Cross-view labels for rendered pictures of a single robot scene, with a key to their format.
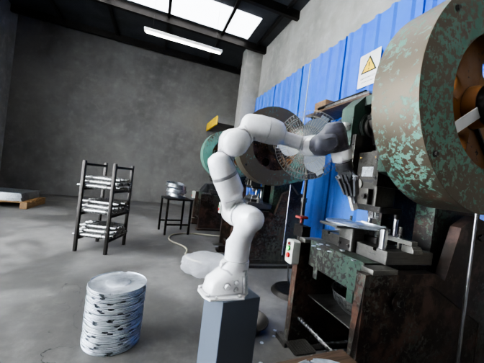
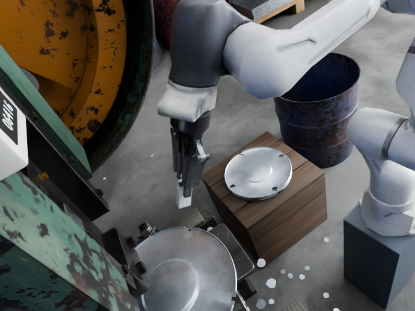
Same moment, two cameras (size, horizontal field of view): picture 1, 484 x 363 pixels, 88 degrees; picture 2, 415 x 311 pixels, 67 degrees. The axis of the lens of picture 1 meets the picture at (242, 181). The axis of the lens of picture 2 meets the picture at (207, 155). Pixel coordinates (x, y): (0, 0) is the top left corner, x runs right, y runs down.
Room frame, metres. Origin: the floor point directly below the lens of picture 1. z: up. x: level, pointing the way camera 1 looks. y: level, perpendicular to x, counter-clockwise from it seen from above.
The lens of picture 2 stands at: (1.62, -0.38, 1.40)
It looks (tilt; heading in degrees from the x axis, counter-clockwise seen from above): 42 degrees down; 188
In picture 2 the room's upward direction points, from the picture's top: 23 degrees counter-clockwise
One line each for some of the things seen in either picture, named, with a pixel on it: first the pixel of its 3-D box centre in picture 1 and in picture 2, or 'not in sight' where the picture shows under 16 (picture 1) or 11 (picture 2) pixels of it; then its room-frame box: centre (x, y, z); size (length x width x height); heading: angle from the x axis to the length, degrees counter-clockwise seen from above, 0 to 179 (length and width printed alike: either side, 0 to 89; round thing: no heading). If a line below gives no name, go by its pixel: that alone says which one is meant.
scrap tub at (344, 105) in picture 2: not in sight; (315, 113); (0.30, 0.06, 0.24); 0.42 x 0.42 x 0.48
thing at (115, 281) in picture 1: (118, 281); not in sight; (1.36, 0.60, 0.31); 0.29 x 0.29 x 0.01
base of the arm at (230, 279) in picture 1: (225, 275); (397, 194); (1.08, 0.02, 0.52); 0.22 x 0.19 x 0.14; 120
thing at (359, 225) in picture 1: (354, 223); (170, 287); (1.31, -0.61, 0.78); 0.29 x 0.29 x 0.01
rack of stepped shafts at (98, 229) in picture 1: (104, 205); not in sight; (2.79, 1.49, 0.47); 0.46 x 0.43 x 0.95; 90
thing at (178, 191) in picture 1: (175, 206); not in sight; (3.94, 1.00, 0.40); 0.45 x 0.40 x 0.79; 32
